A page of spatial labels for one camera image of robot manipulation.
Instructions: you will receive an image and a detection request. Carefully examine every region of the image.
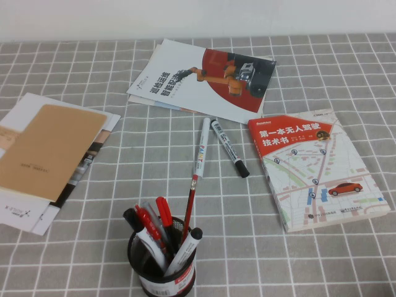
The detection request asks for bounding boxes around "white paint marker pen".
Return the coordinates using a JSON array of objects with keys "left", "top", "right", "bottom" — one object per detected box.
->
[{"left": 193, "top": 116, "right": 212, "bottom": 179}]

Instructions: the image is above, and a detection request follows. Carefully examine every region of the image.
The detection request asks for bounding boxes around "clear barrel pen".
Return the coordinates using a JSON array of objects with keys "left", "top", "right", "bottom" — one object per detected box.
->
[{"left": 142, "top": 201, "right": 161, "bottom": 223}]

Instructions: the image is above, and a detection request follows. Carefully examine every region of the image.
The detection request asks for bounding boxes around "red gel pen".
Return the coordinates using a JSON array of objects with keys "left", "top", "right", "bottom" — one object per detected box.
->
[{"left": 134, "top": 203, "right": 170, "bottom": 257}]

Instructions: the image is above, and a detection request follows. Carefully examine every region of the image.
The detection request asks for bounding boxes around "black mesh pen holder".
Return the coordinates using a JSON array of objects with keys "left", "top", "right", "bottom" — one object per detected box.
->
[{"left": 127, "top": 216, "right": 197, "bottom": 297}]

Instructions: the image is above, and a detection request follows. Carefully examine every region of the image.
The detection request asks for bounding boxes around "slim white marker black cap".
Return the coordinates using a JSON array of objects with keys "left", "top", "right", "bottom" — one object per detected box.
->
[{"left": 210, "top": 119, "right": 251, "bottom": 179}]

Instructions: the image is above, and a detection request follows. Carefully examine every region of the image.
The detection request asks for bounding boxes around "red pencil with eraser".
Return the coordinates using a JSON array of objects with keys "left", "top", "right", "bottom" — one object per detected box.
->
[{"left": 181, "top": 174, "right": 199, "bottom": 245}]

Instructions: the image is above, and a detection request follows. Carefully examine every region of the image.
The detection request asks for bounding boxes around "white booklet under brochure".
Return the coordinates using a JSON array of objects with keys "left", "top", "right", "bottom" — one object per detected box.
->
[{"left": 128, "top": 44, "right": 273, "bottom": 116}]

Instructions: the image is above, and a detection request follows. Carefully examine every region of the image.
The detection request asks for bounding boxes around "white red robot brochure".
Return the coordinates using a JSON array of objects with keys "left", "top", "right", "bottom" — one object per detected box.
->
[{"left": 126, "top": 38, "right": 278, "bottom": 124}]

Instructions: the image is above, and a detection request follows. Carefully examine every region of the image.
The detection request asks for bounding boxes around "thick white marker black cap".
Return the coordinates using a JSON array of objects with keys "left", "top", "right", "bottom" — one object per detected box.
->
[
  {"left": 163, "top": 227, "right": 204, "bottom": 278},
  {"left": 123, "top": 207, "right": 168, "bottom": 273}
]

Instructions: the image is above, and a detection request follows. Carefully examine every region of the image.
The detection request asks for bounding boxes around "tan notebook on papers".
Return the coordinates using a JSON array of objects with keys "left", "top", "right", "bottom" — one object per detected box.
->
[{"left": 0, "top": 92, "right": 121, "bottom": 208}]

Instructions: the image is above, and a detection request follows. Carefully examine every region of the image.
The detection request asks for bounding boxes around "map cover paperback book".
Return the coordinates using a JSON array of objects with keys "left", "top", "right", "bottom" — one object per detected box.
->
[{"left": 247, "top": 108, "right": 396, "bottom": 233}]

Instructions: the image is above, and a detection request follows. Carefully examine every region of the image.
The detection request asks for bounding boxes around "brown kraft notebook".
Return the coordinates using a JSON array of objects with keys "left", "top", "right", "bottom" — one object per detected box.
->
[{"left": 0, "top": 103, "right": 108, "bottom": 204}]

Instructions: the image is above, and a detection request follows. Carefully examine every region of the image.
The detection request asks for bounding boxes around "grey white checked tablecloth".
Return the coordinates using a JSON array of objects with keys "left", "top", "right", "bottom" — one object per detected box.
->
[{"left": 0, "top": 32, "right": 396, "bottom": 297}]

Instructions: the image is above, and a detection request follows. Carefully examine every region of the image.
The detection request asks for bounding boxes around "white folder with logo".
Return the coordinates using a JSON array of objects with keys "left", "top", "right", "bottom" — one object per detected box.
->
[{"left": 0, "top": 185, "right": 59, "bottom": 236}]

